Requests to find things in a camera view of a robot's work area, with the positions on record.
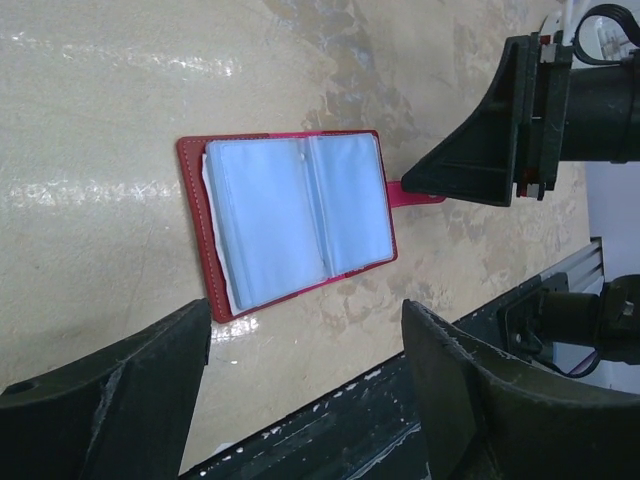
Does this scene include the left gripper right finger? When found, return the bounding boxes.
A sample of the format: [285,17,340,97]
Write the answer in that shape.
[401,300,639,479]

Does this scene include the red leather card holder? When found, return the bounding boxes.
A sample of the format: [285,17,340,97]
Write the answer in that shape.
[176,130,438,324]

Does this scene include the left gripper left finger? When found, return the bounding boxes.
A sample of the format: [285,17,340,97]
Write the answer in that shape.
[1,299,211,479]

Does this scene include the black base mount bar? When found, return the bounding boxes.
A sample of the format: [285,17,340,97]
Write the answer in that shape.
[177,272,606,480]

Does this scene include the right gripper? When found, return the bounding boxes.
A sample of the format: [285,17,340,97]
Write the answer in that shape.
[401,34,639,207]

